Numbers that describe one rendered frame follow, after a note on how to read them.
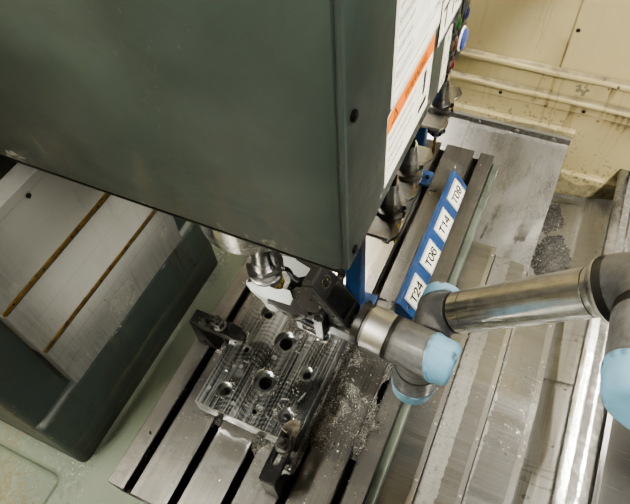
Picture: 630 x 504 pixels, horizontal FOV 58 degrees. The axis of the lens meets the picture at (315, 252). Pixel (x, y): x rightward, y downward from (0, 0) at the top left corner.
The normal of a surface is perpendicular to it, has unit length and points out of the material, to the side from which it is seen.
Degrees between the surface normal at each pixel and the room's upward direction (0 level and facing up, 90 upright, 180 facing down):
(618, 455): 0
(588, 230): 17
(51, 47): 90
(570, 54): 90
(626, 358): 51
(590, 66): 90
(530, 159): 24
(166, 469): 0
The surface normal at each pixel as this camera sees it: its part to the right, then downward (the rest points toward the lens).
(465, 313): -0.77, 0.11
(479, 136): -0.22, -0.22
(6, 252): 0.91, 0.30
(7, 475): -0.06, -0.58
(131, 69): -0.41, 0.76
